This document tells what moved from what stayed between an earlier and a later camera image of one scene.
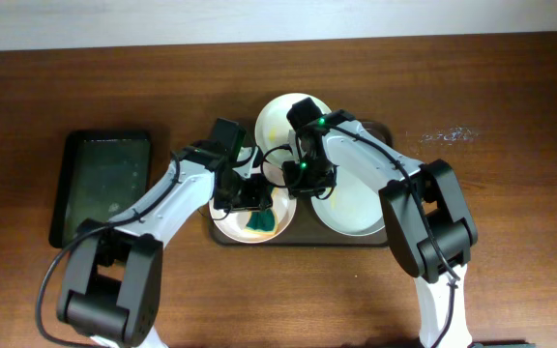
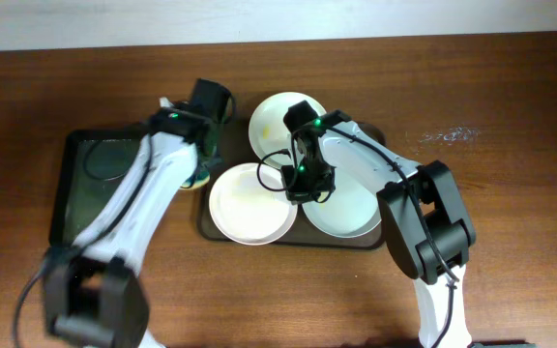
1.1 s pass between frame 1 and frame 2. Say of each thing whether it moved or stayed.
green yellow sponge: moved
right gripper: stayed
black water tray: stayed
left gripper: moved
